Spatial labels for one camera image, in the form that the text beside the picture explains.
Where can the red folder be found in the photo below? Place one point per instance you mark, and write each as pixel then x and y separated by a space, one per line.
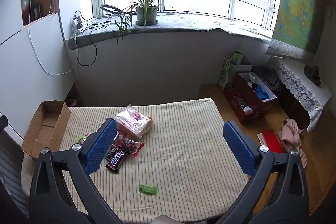
pixel 271 141

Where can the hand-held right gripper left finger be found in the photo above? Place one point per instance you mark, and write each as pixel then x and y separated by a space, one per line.
pixel 101 146

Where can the grey windowsill cover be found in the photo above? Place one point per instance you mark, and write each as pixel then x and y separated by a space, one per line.
pixel 197 23

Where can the dark figurine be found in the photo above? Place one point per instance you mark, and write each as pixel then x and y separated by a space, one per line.
pixel 312 74

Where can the green printed bag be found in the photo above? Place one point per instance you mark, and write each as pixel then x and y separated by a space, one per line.
pixel 227 71

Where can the white charger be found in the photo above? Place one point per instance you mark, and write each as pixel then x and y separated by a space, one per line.
pixel 77 22

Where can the small green candy wrapper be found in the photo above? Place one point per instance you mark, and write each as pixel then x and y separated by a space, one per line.
pixel 80 138

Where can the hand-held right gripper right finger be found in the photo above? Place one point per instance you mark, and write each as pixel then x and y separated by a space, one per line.
pixel 240 146

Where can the spider plant in grey pot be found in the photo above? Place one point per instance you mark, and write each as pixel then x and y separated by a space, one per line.
pixel 146 14

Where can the grey pot saucer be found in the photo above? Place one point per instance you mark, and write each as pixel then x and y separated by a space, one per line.
pixel 139 23

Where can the brown cardboard box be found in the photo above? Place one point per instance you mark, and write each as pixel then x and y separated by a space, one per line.
pixel 44 129

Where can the blue cloth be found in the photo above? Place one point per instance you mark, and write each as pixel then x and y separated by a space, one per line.
pixel 262 92

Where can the green rectangular candy packet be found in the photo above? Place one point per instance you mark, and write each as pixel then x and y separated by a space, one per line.
pixel 148 189

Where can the brown chocolate bar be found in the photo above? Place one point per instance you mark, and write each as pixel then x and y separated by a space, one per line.
pixel 118 158
pixel 111 151

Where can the red storage box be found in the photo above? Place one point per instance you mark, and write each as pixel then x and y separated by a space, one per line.
pixel 244 106

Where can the white lace cloth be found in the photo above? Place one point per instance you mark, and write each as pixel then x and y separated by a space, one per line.
pixel 302 85

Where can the sliced bread packet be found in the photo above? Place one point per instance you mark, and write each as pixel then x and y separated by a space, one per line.
pixel 135 121

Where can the dark round cake packet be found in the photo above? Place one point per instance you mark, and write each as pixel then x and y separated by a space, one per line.
pixel 128 144

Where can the pink cloth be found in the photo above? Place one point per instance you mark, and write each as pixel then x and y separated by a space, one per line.
pixel 291 137

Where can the dark ribbed panel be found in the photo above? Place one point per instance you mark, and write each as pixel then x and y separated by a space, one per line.
pixel 10 176

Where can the landscape wall scroll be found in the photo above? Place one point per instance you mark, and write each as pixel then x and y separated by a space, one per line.
pixel 295 16

